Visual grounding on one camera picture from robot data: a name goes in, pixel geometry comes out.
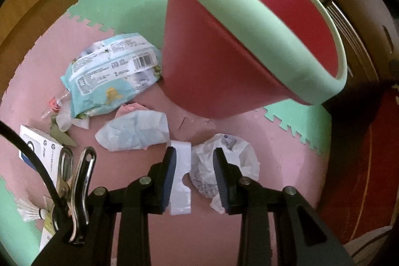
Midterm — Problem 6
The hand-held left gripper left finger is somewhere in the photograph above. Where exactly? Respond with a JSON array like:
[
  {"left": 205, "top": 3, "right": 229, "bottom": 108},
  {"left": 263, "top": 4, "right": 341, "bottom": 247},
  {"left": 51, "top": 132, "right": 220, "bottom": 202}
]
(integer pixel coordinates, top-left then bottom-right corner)
[{"left": 31, "top": 146, "right": 177, "bottom": 266}]

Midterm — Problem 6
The olive green wrapper scrap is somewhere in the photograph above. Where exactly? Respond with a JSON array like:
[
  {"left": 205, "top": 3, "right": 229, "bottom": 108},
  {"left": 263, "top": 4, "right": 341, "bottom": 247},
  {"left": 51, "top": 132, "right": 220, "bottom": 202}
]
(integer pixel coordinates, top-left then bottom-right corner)
[{"left": 50, "top": 121, "right": 79, "bottom": 148}]

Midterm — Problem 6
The red bin with green rim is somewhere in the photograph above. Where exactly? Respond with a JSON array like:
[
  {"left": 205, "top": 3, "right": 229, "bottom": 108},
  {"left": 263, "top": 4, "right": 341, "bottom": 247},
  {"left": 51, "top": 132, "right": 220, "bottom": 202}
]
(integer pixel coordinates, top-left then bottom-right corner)
[{"left": 156, "top": 0, "right": 348, "bottom": 120}]

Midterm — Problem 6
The green foam floor mat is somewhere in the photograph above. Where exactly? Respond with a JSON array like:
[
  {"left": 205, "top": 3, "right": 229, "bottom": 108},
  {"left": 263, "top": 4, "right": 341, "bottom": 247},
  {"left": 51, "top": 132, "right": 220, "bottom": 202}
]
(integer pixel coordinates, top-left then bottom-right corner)
[
  {"left": 0, "top": 176, "right": 42, "bottom": 266},
  {"left": 67, "top": 0, "right": 332, "bottom": 157}
]

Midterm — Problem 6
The white feather shuttlecock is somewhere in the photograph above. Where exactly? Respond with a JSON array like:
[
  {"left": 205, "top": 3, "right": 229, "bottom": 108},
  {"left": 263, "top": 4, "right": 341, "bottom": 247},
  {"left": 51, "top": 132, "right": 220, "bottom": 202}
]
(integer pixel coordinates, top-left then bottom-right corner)
[{"left": 15, "top": 197, "right": 46, "bottom": 221}]

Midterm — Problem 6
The light blue wet wipes pack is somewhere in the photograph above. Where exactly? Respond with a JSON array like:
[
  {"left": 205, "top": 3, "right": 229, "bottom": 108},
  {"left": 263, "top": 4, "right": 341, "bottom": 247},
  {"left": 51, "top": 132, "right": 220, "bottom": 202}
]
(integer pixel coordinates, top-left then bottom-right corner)
[{"left": 60, "top": 33, "right": 163, "bottom": 117}]

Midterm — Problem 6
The white notched cardboard piece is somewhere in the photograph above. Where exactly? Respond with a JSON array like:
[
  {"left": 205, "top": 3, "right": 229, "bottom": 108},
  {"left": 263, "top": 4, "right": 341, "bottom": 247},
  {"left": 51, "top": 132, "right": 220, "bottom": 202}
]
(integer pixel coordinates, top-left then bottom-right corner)
[{"left": 168, "top": 141, "right": 192, "bottom": 216}]

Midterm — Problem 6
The crumpled white tissue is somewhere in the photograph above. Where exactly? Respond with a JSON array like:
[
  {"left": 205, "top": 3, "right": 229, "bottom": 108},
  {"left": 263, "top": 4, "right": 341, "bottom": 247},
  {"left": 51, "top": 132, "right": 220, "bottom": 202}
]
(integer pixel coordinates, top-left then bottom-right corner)
[{"left": 56, "top": 104, "right": 91, "bottom": 132}]

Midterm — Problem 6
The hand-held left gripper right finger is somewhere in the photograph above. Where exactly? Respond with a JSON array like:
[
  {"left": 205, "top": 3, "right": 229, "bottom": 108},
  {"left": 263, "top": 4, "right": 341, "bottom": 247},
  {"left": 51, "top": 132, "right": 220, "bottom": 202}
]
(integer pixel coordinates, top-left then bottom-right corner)
[{"left": 213, "top": 148, "right": 354, "bottom": 266}]

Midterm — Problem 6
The pink foam floor mat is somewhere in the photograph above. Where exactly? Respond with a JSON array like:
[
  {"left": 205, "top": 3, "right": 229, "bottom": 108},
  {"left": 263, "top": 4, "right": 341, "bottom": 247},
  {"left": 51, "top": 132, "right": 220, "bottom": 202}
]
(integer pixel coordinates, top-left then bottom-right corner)
[{"left": 0, "top": 15, "right": 328, "bottom": 266}]

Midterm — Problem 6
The crumpled pale blue paper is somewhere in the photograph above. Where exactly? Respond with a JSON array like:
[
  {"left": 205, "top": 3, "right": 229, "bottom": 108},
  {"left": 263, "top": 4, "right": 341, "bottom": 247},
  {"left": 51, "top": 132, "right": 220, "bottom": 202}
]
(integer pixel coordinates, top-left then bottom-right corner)
[{"left": 95, "top": 110, "right": 170, "bottom": 153}]

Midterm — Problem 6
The black braided cable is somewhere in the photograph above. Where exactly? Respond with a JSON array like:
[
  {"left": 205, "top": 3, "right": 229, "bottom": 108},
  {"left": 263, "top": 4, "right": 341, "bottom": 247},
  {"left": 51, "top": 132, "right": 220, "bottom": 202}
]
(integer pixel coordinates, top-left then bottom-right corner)
[{"left": 0, "top": 120, "right": 72, "bottom": 235}]

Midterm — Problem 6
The clear wrapper with red print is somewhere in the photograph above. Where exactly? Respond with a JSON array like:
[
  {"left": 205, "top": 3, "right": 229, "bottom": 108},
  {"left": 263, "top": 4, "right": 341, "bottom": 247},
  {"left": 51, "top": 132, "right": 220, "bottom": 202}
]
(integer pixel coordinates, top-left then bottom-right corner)
[{"left": 41, "top": 90, "right": 71, "bottom": 120}]

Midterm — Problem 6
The white plastic bag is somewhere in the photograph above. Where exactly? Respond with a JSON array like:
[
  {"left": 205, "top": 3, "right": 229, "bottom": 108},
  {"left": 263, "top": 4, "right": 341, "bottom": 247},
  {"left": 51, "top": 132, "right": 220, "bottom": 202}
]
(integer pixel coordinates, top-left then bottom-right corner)
[{"left": 190, "top": 133, "right": 261, "bottom": 214}]

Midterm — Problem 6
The pink paper piece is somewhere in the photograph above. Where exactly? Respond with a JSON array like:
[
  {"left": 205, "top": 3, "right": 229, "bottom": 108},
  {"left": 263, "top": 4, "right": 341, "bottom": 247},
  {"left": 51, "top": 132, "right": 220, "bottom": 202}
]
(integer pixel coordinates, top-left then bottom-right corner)
[{"left": 117, "top": 102, "right": 148, "bottom": 119}]

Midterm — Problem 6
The white and blue device box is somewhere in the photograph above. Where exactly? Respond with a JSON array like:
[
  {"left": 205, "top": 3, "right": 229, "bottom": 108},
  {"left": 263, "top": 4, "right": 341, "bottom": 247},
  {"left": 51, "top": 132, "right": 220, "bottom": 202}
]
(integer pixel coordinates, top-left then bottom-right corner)
[{"left": 19, "top": 124, "right": 64, "bottom": 181}]

